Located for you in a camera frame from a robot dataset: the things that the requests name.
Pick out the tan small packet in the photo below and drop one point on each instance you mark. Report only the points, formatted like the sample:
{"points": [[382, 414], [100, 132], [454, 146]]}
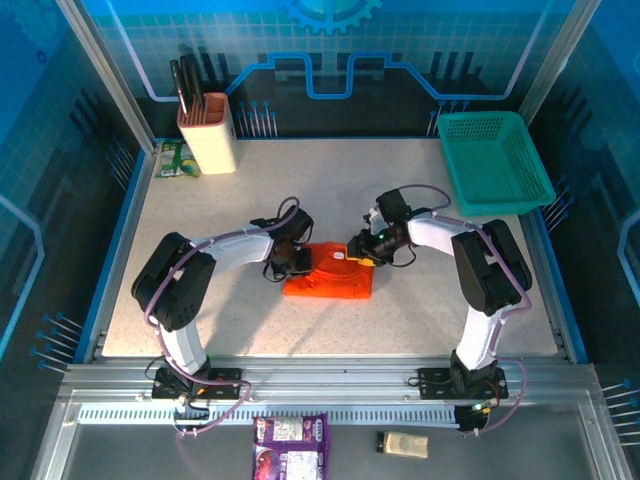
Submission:
{"points": [[405, 444]]}

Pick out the purple snack packet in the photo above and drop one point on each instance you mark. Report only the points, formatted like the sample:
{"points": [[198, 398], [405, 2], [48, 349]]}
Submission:
{"points": [[290, 445]]}

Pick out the teal plastic basket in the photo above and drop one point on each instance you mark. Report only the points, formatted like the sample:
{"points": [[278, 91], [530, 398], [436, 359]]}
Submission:
{"points": [[495, 160]]}

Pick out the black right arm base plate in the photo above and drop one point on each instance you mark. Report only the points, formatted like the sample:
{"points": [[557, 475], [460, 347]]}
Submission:
{"points": [[435, 382]]}

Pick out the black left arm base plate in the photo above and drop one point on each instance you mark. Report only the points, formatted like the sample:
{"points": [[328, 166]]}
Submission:
{"points": [[230, 382]]}

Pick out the aluminium frame post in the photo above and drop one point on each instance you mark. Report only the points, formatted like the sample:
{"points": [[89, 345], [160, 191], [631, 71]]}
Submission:
{"points": [[100, 65], [560, 55]]}

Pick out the beige knife block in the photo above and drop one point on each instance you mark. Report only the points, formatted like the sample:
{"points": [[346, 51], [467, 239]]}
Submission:
{"points": [[212, 145]]}

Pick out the green snack packet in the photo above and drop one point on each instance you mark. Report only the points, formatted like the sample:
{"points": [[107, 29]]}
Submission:
{"points": [[175, 160]]}

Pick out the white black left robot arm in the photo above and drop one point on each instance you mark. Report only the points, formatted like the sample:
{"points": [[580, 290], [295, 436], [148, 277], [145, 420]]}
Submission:
{"points": [[235, 245]]}

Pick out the aluminium frame rail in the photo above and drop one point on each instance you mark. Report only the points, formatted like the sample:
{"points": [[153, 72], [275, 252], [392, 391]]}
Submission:
{"points": [[325, 375]]}

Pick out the orange t-shirt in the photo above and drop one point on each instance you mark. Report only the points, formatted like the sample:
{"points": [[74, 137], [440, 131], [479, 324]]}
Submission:
{"points": [[330, 280]]}

